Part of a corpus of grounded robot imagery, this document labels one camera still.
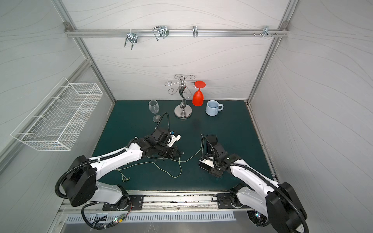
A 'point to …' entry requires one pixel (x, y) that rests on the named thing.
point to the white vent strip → (155, 217)
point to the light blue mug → (212, 108)
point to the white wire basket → (56, 124)
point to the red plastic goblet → (198, 97)
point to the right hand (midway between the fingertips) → (215, 162)
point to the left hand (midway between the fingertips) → (179, 156)
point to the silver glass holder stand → (184, 86)
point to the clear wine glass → (154, 108)
